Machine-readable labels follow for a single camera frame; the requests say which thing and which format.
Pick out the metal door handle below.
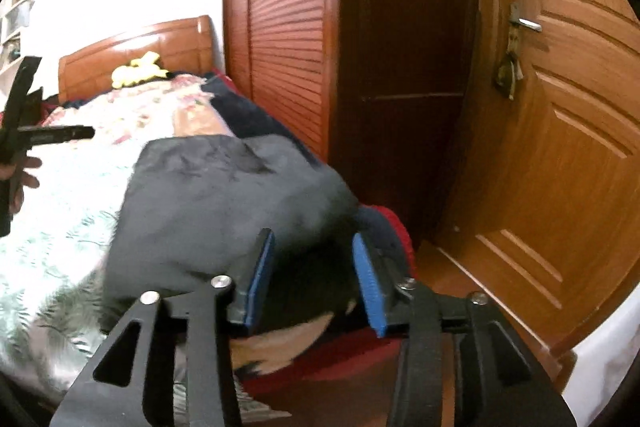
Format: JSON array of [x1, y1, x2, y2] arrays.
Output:
[[509, 4, 543, 32]]

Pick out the wooden louvred wardrobe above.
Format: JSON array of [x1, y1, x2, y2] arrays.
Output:
[[222, 0, 476, 248]]

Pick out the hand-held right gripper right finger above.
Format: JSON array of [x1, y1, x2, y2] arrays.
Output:
[[351, 232, 575, 427]]

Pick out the bunch of keys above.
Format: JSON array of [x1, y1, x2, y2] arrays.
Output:
[[494, 34, 525, 100]]

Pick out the white wall shelf unit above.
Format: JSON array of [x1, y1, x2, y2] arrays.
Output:
[[0, 0, 36, 72]]

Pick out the yellow plush toy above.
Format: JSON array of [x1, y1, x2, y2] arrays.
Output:
[[111, 52, 171, 88]]

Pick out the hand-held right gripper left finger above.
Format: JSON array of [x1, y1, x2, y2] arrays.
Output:
[[50, 228, 277, 427]]

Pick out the rose floral quilt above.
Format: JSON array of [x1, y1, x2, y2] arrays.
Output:
[[42, 74, 236, 148]]

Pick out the wooden panel door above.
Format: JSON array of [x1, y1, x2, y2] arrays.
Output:
[[435, 0, 640, 358]]

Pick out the black jacket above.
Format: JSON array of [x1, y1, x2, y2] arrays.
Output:
[[97, 134, 362, 335]]

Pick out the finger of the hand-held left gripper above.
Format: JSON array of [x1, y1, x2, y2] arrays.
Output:
[[17, 125, 96, 146], [9, 56, 43, 130]]

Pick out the wooden bed headboard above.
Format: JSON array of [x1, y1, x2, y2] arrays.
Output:
[[57, 15, 216, 102]]

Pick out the person's left hand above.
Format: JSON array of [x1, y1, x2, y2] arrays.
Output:
[[0, 155, 44, 214]]

